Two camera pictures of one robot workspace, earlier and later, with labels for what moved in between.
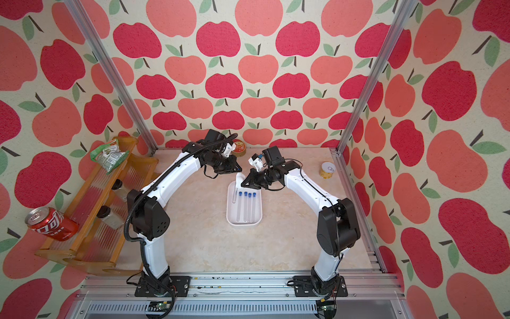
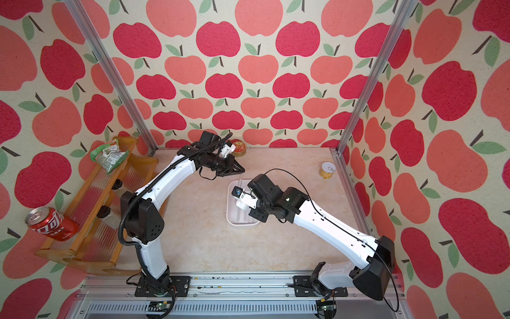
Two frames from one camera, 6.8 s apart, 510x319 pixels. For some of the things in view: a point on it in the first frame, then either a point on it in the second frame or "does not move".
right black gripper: x=252 y=179 to x=256 y=213
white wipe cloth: x=240 y=177 to x=242 y=206
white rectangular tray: x=244 y=205 does not move
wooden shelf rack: x=97 y=243 does not move
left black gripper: x=232 y=167 does not move
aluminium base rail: x=376 y=296 does not move
